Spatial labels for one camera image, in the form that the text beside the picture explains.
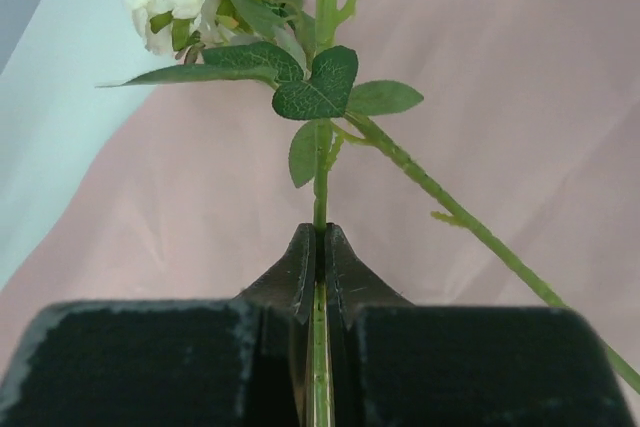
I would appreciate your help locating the pink wrapping paper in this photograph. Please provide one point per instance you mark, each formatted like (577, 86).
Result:
(530, 119)

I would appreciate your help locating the white rose stem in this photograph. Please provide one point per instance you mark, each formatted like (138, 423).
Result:
(277, 43)

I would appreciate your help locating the pink bud flower stem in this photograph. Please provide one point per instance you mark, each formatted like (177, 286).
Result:
(450, 207)

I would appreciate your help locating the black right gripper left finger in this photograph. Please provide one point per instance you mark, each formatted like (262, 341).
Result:
(169, 362)

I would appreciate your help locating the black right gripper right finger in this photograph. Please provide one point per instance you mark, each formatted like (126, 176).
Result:
(400, 364)

